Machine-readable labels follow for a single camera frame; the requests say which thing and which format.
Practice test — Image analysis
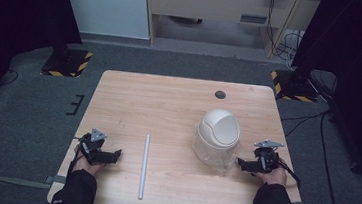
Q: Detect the clear plastic bin liner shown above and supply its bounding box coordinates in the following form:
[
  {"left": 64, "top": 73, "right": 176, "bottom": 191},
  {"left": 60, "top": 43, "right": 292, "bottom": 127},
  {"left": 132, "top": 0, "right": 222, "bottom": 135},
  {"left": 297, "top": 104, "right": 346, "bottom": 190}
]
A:
[{"left": 189, "top": 122, "right": 245, "bottom": 178}]

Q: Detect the black floor cable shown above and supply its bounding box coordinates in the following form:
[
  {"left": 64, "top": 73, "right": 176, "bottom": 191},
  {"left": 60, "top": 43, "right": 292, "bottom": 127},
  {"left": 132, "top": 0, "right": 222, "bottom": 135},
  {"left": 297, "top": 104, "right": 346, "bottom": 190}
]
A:
[
  {"left": 273, "top": 103, "right": 362, "bottom": 204},
  {"left": 0, "top": 68, "right": 20, "bottom": 89}
]

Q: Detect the black curtain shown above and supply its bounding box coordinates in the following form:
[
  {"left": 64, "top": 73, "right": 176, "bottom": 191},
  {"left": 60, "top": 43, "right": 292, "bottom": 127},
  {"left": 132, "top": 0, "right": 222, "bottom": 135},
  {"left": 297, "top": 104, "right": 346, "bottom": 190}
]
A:
[
  {"left": 0, "top": 0, "right": 87, "bottom": 130},
  {"left": 280, "top": 0, "right": 362, "bottom": 191}
]

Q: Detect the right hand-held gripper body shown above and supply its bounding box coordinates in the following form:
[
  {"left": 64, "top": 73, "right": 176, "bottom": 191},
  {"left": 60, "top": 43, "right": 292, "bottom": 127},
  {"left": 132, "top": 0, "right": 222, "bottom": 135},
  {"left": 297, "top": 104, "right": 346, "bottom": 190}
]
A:
[{"left": 250, "top": 138, "right": 287, "bottom": 176}]

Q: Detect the dark round table grommet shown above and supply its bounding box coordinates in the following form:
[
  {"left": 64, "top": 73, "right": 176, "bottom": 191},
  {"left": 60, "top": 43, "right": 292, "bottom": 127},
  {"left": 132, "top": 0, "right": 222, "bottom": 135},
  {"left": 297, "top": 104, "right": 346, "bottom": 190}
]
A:
[{"left": 213, "top": 89, "right": 227, "bottom": 100}]

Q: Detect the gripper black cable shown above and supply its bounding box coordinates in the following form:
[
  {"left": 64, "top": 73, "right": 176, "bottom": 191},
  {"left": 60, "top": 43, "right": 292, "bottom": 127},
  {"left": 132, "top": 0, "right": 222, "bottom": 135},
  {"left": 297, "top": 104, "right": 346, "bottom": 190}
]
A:
[
  {"left": 274, "top": 158, "right": 305, "bottom": 191},
  {"left": 66, "top": 134, "right": 87, "bottom": 180}
]

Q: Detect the black striped stand base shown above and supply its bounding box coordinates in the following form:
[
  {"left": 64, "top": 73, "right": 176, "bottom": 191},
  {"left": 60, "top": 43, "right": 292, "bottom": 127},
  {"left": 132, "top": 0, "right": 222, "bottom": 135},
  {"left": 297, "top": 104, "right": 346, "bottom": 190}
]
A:
[
  {"left": 268, "top": 67, "right": 322, "bottom": 104},
  {"left": 39, "top": 45, "right": 94, "bottom": 81}
]

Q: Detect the light wooden desk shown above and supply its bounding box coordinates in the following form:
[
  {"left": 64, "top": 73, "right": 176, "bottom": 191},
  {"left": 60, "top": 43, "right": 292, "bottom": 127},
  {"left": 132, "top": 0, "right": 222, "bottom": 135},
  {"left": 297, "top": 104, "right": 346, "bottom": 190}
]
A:
[{"left": 139, "top": 0, "right": 323, "bottom": 65}]

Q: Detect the person's right hand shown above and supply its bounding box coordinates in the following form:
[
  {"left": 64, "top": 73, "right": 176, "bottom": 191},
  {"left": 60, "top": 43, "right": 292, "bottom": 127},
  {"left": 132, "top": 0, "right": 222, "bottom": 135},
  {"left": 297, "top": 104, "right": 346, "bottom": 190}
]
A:
[{"left": 258, "top": 156, "right": 290, "bottom": 188}]

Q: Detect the white plastic tube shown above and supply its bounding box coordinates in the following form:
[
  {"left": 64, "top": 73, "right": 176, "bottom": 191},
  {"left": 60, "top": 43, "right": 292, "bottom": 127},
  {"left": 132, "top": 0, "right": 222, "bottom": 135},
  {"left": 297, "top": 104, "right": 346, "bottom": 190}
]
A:
[{"left": 137, "top": 133, "right": 152, "bottom": 201}]

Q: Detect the white swing-lid trash bin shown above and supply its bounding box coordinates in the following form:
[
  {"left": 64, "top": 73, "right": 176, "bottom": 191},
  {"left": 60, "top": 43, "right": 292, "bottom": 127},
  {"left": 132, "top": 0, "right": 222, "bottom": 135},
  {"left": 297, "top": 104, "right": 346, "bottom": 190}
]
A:
[{"left": 191, "top": 107, "right": 244, "bottom": 171}]

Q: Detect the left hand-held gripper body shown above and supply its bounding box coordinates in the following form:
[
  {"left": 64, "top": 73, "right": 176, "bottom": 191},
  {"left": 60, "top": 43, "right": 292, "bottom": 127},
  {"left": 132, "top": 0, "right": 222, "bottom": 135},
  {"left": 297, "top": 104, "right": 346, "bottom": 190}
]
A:
[{"left": 77, "top": 127, "right": 118, "bottom": 168}]

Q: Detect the white cabinet panel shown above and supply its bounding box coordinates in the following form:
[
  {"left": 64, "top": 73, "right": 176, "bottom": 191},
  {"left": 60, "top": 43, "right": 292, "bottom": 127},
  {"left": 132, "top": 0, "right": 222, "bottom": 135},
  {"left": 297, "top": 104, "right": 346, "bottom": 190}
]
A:
[{"left": 54, "top": 0, "right": 155, "bottom": 41}]

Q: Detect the black hanging cable bundle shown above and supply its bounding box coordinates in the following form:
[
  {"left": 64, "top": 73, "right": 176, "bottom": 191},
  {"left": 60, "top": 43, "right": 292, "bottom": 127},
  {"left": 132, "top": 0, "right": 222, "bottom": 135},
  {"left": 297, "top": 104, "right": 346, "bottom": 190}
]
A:
[{"left": 261, "top": 0, "right": 307, "bottom": 71}]

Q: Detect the person's left hand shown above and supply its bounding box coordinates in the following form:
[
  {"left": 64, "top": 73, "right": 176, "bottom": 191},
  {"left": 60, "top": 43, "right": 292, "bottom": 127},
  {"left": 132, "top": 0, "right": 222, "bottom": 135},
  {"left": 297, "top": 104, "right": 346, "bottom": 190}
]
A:
[{"left": 71, "top": 145, "right": 108, "bottom": 178}]

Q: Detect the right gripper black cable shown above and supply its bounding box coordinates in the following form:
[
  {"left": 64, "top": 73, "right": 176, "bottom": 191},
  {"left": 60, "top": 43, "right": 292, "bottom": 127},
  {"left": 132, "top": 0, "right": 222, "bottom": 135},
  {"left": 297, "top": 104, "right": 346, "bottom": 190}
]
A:
[{"left": 274, "top": 158, "right": 305, "bottom": 191}]

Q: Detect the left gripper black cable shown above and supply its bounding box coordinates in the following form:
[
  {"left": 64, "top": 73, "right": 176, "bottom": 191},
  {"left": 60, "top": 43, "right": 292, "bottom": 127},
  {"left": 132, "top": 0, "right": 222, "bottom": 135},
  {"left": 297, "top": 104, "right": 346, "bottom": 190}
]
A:
[{"left": 66, "top": 134, "right": 87, "bottom": 180}]

